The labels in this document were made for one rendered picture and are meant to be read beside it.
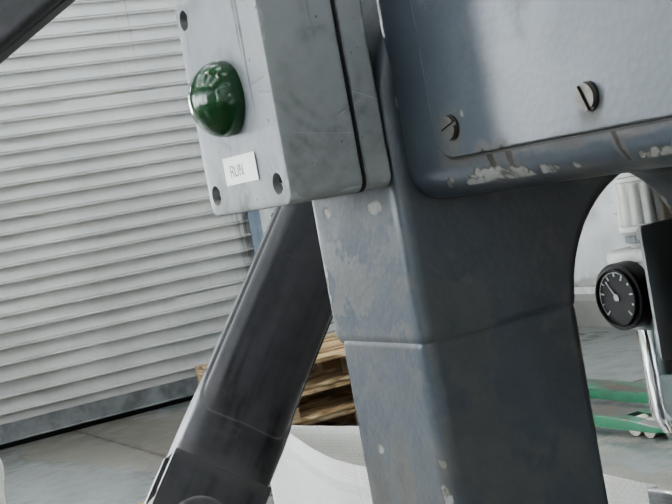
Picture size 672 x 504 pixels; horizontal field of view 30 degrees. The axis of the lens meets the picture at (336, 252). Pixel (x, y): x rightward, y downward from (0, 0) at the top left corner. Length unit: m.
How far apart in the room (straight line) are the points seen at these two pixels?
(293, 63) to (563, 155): 0.11
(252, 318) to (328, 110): 0.27
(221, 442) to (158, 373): 7.76
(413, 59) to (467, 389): 0.13
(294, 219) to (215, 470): 0.15
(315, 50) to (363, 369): 0.14
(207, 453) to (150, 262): 7.74
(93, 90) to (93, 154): 0.42
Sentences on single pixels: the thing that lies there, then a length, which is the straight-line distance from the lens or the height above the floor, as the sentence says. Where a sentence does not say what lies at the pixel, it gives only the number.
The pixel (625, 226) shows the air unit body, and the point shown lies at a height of 1.19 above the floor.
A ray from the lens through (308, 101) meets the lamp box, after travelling 0.47.
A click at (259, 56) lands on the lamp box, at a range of 0.47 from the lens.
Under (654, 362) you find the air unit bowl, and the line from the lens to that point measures 0.71.
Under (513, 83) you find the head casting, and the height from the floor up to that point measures 1.27.
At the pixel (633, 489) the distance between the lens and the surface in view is 0.74.
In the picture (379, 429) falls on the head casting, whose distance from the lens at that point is 0.53.
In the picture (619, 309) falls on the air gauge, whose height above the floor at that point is 1.15.
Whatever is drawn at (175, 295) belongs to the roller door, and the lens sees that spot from 8.48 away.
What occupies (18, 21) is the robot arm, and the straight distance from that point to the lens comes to 1.39.
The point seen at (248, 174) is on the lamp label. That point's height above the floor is 1.25.
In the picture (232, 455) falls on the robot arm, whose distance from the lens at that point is 0.70.
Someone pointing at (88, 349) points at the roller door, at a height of 0.49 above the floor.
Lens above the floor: 1.24
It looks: 3 degrees down
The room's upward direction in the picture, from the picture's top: 10 degrees counter-clockwise
